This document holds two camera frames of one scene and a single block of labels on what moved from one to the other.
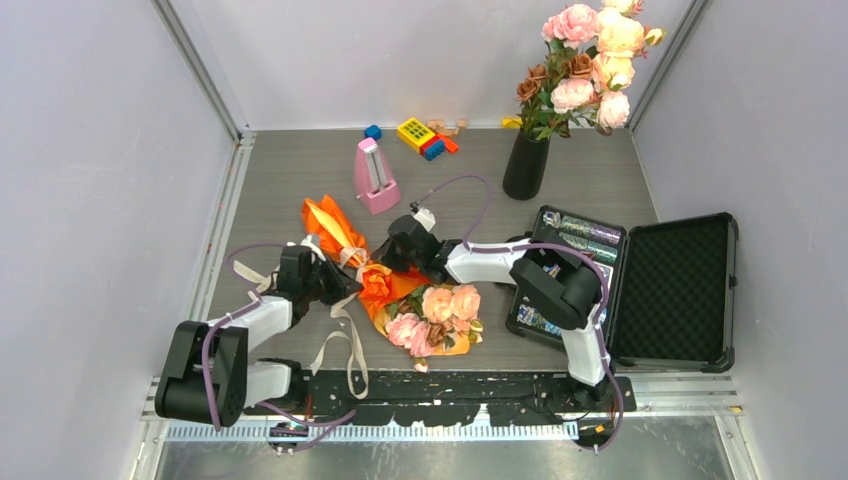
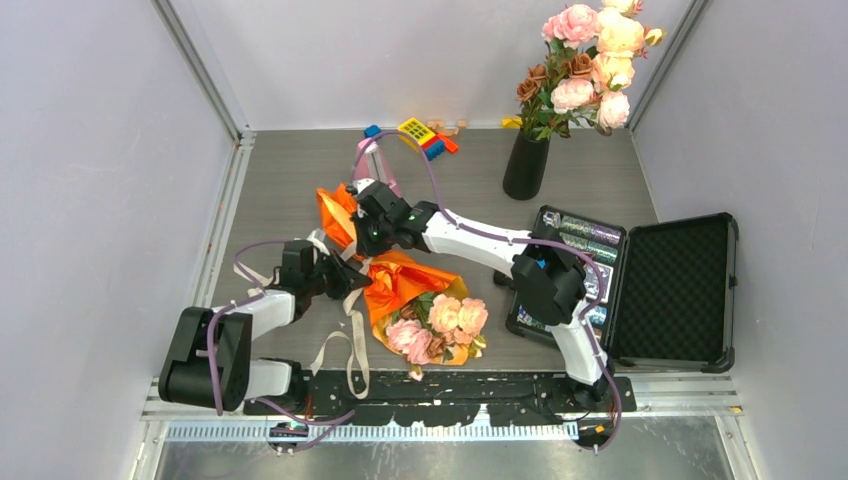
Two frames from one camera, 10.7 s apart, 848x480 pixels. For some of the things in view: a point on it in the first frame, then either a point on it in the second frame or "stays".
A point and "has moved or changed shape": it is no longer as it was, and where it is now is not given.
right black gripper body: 394,256 → 375,236
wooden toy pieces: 439,126 stays
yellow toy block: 414,133 stays
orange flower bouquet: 417,316 has moved or changed shape
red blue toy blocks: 436,145 stays
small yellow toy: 511,123 stays
